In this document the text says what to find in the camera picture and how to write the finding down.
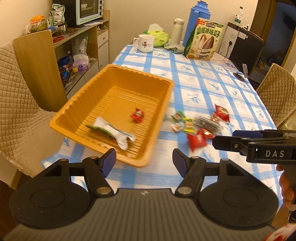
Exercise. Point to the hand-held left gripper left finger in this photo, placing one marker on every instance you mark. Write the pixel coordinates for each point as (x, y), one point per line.
(109, 162)

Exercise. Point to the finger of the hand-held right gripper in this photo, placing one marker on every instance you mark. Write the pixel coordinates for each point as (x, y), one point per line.
(245, 133)
(229, 143)

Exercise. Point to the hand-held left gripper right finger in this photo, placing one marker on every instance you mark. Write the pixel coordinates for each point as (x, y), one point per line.
(180, 163)

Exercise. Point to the red orange candy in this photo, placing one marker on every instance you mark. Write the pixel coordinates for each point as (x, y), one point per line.
(207, 133)

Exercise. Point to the white green snack packet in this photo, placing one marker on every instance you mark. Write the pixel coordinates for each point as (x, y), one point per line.
(108, 129)

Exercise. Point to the small red candy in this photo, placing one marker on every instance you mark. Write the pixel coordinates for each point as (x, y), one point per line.
(137, 115)

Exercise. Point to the orange plastic tray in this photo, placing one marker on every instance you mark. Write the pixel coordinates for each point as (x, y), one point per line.
(115, 92)

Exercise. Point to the person's right hand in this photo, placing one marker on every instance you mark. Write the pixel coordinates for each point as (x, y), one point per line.
(288, 187)

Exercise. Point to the plain red snack packet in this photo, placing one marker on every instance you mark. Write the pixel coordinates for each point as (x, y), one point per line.
(196, 140)

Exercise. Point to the red silver snack packet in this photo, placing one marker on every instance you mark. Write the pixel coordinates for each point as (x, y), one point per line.
(215, 117)

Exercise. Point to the large red snack packet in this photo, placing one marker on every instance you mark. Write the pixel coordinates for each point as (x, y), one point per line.
(222, 112)

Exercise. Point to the brown wrapped candy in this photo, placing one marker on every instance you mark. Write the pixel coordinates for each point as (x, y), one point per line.
(176, 128)

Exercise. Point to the yellow green wrapped candy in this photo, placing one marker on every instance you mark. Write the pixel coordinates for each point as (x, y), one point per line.
(189, 125)

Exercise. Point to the beige quilted chair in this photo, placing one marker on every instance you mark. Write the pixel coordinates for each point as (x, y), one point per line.
(277, 88)
(18, 104)

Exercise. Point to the blue checked tablecloth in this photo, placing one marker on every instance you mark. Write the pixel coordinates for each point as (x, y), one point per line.
(208, 88)

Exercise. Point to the sunflower seed bag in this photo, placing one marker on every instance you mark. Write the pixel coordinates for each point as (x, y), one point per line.
(204, 41)

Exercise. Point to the purple wet wipes pack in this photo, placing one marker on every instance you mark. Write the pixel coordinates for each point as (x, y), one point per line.
(81, 63)

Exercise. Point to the blue box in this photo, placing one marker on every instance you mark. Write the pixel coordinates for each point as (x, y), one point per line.
(64, 61)

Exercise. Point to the grey green cloth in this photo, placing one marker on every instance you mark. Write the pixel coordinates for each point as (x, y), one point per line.
(173, 47)

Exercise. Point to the clear water bottle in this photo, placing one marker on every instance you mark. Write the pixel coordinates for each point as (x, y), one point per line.
(239, 15)

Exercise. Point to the white plastic bag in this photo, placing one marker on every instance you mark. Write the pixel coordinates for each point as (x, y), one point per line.
(79, 44)

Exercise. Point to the wooden shelf cabinet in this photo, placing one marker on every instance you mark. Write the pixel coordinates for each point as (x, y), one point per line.
(34, 64)

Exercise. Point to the white thermos bottle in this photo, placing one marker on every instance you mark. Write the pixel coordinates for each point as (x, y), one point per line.
(177, 31)

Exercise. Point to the white mug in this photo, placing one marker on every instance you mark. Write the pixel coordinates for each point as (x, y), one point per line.
(145, 44)

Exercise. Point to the green tissue pack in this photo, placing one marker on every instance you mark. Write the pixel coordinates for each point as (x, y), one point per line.
(159, 37)

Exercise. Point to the blue thermos jug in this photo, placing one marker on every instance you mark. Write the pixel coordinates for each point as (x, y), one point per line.
(196, 14)

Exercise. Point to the red scissors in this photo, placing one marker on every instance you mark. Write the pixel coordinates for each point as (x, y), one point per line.
(59, 39)

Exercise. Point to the mint toaster oven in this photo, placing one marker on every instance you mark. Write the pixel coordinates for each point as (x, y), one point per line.
(89, 11)

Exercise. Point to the orange lid jar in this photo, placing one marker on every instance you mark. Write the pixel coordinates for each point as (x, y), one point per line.
(37, 24)

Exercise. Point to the silver green snack bag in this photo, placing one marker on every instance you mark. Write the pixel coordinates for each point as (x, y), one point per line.
(56, 15)

